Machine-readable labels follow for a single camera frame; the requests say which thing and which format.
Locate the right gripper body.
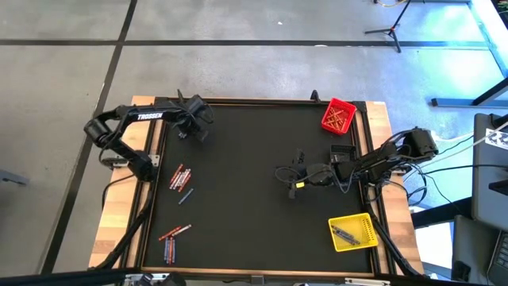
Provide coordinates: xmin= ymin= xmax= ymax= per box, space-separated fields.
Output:
xmin=287 ymin=149 xmax=339 ymax=200

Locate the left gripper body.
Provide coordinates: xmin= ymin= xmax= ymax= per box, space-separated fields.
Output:
xmin=170 ymin=93 xmax=216 ymax=130

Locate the black plastic basket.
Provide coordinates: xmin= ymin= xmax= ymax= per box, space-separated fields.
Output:
xmin=329 ymin=144 xmax=358 ymax=164

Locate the left upper battery pile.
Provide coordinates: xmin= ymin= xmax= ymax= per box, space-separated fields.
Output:
xmin=170 ymin=163 xmax=185 ymax=185

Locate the yellow plastic basket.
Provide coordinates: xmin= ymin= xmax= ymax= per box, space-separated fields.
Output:
xmin=327 ymin=212 xmax=380 ymax=253

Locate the red plastic basket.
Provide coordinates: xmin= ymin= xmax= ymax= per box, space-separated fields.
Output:
xmin=321 ymin=97 xmax=358 ymax=136

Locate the black tripod stand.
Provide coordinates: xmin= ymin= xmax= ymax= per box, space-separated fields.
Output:
xmin=364 ymin=0 xmax=414 ymax=54

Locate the black desk leg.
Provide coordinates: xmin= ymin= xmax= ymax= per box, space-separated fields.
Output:
xmin=430 ymin=76 xmax=508 ymax=109

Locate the gray cabinet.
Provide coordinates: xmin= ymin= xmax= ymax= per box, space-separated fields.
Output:
xmin=471 ymin=112 xmax=508 ymax=232

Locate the printed marker paper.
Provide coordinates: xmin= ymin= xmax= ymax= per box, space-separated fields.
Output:
xmin=484 ymin=127 xmax=508 ymax=152

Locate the dark laptop keyboard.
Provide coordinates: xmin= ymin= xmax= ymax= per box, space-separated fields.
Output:
xmin=487 ymin=230 xmax=508 ymax=286

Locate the black cable sleeve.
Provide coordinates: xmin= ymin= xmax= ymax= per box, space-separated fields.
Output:
xmin=93 ymin=174 xmax=156 ymax=272
xmin=361 ymin=186 xmax=424 ymax=278

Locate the silver mount bracket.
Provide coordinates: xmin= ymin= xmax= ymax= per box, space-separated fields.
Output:
xmin=343 ymin=277 xmax=392 ymax=286

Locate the black floor cable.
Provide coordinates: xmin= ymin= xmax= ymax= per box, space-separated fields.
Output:
xmin=418 ymin=163 xmax=508 ymax=176

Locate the white cable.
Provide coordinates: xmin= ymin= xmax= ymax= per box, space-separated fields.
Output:
xmin=450 ymin=120 xmax=508 ymax=158

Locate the black mount bar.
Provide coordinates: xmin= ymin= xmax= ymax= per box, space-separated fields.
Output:
xmin=0 ymin=269 xmax=140 ymax=286

